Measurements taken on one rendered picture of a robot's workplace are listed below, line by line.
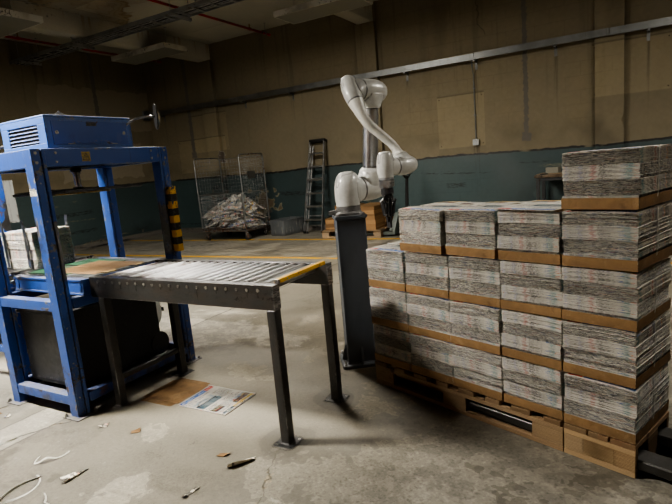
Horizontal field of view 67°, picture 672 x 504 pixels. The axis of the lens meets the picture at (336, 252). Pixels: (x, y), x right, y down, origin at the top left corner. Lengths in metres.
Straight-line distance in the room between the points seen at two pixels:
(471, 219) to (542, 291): 0.46
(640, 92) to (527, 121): 1.62
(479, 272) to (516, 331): 0.31
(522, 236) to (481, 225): 0.21
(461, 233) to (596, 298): 0.67
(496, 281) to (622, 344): 0.58
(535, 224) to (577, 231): 0.18
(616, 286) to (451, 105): 7.64
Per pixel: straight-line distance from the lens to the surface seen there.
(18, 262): 4.23
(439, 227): 2.59
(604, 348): 2.32
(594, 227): 2.21
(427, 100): 9.75
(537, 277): 2.37
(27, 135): 3.58
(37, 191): 3.21
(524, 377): 2.54
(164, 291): 2.87
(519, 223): 2.36
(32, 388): 3.79
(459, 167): 9.54
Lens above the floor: 1.32
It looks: 10 degrees down
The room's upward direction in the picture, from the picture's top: 5 degrees counter-clockwise
